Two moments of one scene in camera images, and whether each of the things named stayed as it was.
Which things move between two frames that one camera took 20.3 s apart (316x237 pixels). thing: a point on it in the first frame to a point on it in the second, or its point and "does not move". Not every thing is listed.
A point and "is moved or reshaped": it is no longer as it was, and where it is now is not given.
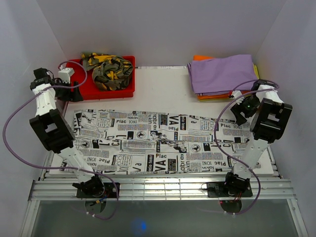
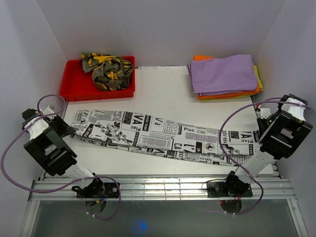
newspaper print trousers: x=128 y=142 is moved or reshaped
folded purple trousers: x=223 y=74 does not move
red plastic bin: x=90 y=91 does not move
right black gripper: x=240 y=118 to x=261 y=126
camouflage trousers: x=110 y=72 does not move
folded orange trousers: x=223 y=96 does not move
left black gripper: x=75 y=96 to x=65 y=130
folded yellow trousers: x=256 y=71 does not move
